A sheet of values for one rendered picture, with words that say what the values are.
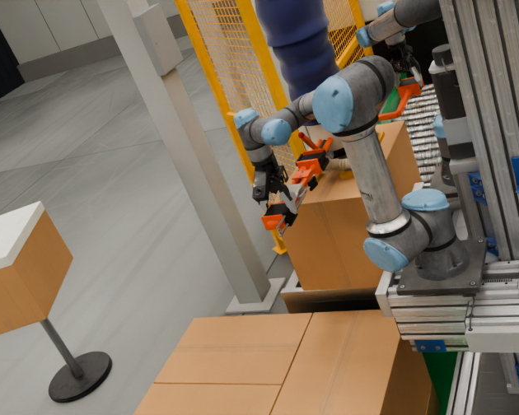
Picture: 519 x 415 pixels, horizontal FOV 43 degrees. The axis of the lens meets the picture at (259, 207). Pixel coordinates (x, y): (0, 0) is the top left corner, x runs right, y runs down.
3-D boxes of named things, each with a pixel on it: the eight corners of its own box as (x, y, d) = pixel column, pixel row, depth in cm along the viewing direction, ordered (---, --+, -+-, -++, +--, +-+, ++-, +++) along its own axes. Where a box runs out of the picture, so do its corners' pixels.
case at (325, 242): (343, 210, 307) (317, 135, 290) (427, 201, 287) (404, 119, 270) (302, 291, 262) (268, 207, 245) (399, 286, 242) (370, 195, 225)
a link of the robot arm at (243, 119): (242, 119, 188) (226, 118, 195) (255, 152, 193) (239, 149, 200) (262, 106, 192) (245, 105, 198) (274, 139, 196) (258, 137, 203)
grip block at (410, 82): (404, 90, 270) (400, 79, 268) (424, 86, 266) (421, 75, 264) (399, 99, 264) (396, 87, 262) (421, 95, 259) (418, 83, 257)
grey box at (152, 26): (175, 62, 335) (151, 5, 322) (184, 59, 332) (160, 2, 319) (157, 76, 319) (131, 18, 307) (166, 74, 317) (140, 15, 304)
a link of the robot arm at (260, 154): (263, 148, 194) (239, 152, 198) (268, 162, 196) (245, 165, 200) (271, 137, 199) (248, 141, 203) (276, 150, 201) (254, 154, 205)
